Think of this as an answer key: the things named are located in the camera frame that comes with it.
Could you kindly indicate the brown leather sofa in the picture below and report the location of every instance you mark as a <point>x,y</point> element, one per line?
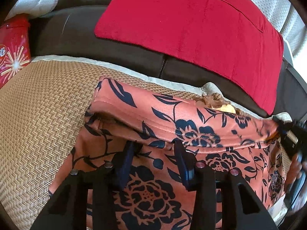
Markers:
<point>79,36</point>

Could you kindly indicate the orange floral blouse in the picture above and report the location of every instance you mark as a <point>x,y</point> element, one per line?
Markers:
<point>156,129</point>

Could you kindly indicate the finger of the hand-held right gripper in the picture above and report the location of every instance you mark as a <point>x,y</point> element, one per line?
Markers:
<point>286,130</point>

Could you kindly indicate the red towel cloth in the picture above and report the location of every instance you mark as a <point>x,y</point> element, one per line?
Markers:
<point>187,28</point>

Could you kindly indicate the woven bamboo mat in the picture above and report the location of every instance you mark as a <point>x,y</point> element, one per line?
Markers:
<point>40,124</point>

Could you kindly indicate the beige dotted curtain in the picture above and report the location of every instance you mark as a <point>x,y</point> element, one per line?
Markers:
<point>271,7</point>

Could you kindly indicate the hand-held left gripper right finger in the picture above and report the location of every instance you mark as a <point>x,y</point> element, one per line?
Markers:
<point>183,165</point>

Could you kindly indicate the red gift box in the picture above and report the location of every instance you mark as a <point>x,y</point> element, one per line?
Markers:
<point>13,52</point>

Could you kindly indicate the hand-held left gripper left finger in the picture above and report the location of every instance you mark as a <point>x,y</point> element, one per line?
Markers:
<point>126,163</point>

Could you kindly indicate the white quilted pad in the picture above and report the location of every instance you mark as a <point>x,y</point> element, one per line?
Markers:
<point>36,1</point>

